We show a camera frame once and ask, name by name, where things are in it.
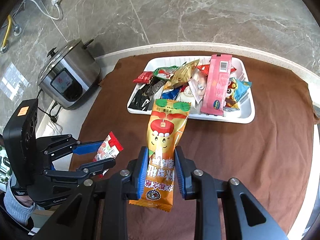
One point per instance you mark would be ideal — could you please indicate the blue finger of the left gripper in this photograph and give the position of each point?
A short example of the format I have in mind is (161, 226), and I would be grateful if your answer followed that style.
(86, 147)
(96, 167)

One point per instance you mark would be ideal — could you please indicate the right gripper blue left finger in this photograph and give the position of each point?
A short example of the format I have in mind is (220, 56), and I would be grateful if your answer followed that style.
(127, 184)

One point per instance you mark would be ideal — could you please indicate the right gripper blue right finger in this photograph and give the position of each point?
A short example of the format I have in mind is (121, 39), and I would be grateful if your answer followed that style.
(195, 184)

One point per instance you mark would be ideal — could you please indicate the small red white snack packet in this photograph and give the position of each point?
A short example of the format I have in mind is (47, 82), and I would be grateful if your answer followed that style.
(110, 148)

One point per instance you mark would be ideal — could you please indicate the orange snack packet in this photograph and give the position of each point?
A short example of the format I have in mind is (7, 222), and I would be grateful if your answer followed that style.
(165, 128)

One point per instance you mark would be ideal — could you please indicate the green gold snack packet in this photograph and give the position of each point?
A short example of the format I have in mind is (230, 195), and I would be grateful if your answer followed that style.
(165, 73)

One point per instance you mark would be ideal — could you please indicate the pink snack packet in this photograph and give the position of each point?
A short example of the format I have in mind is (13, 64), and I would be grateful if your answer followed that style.
(217, 84)

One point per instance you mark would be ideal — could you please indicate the white red snack bag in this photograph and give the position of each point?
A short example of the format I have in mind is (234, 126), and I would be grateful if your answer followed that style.
(186, 95)

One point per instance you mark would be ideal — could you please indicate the translucent orange-print snack packet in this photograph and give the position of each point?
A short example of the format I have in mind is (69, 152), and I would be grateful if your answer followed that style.
(197, 84)

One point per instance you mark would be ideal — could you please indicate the person's left hand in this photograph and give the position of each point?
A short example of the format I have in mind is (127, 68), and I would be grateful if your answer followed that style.
(24, 200)

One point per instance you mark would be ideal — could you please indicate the black snack packet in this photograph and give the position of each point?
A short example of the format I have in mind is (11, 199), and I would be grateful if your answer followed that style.
(143, 96)

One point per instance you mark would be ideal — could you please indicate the stainless steel rice cooker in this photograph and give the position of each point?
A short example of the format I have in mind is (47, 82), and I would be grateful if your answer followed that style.
(70, 74)

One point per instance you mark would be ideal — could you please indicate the brown cloth mat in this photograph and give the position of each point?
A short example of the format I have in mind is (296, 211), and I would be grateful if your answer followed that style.
(271, 155)

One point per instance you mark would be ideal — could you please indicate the white plastic tray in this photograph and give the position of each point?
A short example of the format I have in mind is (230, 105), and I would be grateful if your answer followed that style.
(246, 112)

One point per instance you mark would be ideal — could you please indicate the blue cartoon snack packet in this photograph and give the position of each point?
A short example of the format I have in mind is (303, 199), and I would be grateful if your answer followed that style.
(235, 91)

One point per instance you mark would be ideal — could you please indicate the yellow gas pipe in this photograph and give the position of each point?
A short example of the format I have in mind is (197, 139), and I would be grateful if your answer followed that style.
(5, 43)

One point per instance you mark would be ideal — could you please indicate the black tracking camera box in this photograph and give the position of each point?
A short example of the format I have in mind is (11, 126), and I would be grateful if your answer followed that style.
(20, 142)

